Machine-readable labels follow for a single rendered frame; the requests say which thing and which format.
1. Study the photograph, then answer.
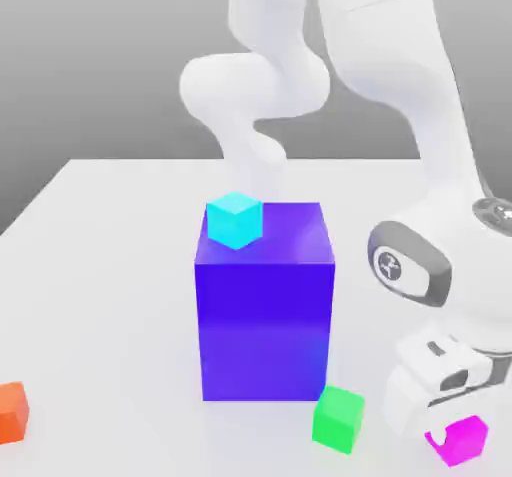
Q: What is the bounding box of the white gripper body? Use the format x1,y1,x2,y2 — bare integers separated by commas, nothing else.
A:
381,364,496,439

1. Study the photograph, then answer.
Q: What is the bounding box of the small magenta cube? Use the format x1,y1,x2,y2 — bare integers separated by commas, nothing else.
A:
424,414,490,468

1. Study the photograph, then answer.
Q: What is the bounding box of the small green cube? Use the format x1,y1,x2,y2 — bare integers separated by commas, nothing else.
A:
311,384,366,455

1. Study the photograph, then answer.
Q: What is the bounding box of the small cyan cube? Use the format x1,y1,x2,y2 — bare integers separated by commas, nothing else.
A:
206,191,264,251

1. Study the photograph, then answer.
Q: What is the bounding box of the small orange cube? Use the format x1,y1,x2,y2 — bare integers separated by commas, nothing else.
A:
0,380,31,445

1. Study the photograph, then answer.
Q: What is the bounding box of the large blue box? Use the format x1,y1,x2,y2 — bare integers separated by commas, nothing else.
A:
194,201,336,403

